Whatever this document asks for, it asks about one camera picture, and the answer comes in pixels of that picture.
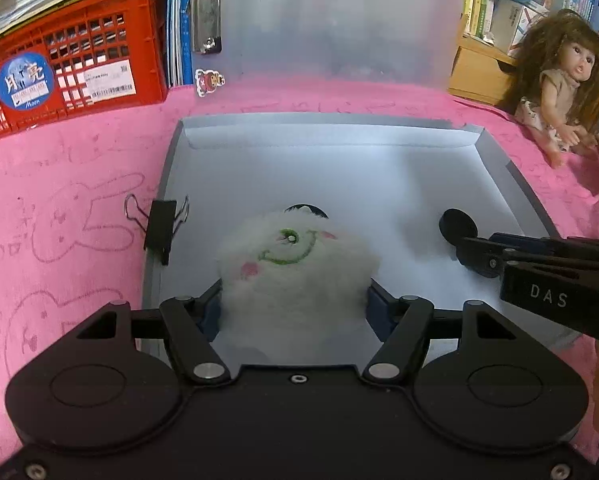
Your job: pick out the white fluffy plush toy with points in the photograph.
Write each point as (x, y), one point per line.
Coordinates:
(294, 289)

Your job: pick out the translucent file folder box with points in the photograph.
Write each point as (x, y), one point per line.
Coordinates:
(259, 42)

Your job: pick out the pink bunny towel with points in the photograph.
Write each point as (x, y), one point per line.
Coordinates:
(66, 247)

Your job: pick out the wooden drawer organizer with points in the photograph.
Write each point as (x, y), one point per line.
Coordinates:
(480, 72)

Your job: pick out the black binder clip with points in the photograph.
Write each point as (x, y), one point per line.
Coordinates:
(160, 225)

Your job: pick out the red plastic crate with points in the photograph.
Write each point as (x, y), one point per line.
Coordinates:
(82, 57)

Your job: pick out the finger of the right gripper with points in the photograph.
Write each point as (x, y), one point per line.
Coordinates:
(488, 258)
(550, 245)

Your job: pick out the row of upright books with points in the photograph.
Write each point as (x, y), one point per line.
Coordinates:
(509, 5)

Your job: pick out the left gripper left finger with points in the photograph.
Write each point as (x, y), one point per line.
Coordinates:
(191, 326)

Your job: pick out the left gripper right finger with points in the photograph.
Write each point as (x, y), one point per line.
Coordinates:
(402, 326)

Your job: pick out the brown haired baby doll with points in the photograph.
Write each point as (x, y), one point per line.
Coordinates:
(555, 85)

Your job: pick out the white cardboard box tray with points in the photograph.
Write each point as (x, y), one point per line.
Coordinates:
(387, 179)

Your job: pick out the small black round cap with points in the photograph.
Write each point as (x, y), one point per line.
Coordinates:
(455, 225)

